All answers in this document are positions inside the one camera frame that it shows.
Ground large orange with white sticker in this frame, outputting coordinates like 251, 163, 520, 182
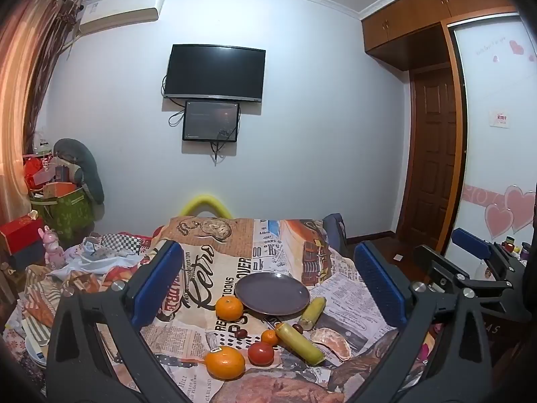
204, 345, 246, 380

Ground dark purple plate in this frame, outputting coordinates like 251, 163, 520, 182
234, 272, 311, 316

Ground grey plush pillow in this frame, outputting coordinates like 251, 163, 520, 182
54, 138, 105, 206

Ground red box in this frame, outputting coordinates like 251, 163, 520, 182
0, 216, 45, 258

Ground printed newspaper-pattern blanket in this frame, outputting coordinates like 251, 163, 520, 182
23, 216, 424, 403

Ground yellow foam tube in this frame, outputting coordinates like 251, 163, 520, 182
180, 193, 232, 220

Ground checkered cloth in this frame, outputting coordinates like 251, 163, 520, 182
100, 233, 144, 258

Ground striped brown curtain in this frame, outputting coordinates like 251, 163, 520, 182
0, 0, 82, 219

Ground green patterned bag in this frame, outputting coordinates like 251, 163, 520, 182
31, 185, 95, 242

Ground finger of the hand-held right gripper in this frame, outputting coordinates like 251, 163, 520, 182
413, 245, 473, 293
452, 228, 528, 283

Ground pink bunny toy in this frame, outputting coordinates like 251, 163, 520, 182
39, 225, 67, 268

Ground brown wooden door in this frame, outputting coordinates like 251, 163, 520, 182
402, 66, 464, 246

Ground wall-mounted black television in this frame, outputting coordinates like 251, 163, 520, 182
163, 44, 266, 104

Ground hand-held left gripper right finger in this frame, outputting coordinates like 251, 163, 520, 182
353, 240, 500, 403

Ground white air conditioner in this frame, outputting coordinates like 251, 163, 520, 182
78, 0, 167, 35

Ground small black wall monitor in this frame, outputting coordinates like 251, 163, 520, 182
182, 100, 241, 142

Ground dark blue chair back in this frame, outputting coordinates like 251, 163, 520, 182
322, 213, 350, 258

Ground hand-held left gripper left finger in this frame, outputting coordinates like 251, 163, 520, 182
46, 239, 202, 403

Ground red tomato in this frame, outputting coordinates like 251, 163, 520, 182
247, 342, 275, 366

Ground black monitor cable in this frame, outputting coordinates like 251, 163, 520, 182
210, 132, 238, 168

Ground wooden overhead cabinet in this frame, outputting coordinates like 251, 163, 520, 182
361, 0, 523, 72

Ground short yellow banana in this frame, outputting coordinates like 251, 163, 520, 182
299, 297, 327, 330

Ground long yellow-green banana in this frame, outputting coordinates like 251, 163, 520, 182
275, 322, 326, 366

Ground white heart-print wardrobe door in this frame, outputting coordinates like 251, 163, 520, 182
447, 12, 537, 263

